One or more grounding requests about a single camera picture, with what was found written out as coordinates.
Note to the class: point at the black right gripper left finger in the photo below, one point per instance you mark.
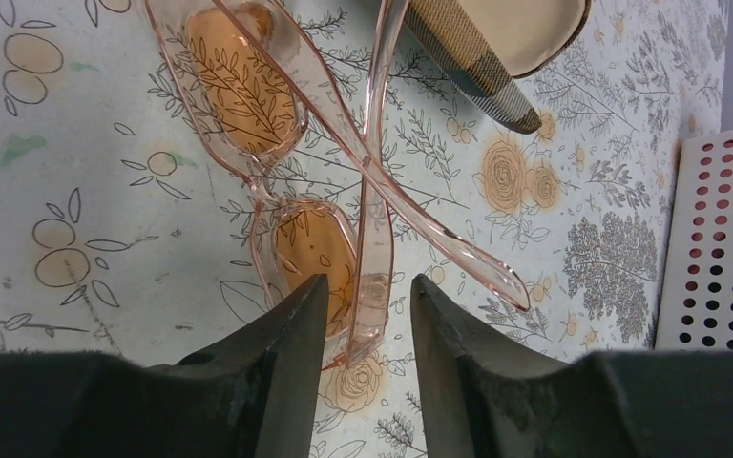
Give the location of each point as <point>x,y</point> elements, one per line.
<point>251,394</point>

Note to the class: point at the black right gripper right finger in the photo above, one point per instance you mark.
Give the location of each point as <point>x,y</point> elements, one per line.
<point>484,395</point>

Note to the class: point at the clear pink sunglasses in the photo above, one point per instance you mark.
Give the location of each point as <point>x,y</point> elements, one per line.
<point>324,198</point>

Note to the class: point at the plaid glasses case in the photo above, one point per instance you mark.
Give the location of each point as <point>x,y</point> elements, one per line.
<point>484,46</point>

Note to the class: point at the white perforated plastic basket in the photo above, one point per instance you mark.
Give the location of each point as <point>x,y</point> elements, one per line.
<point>696,307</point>

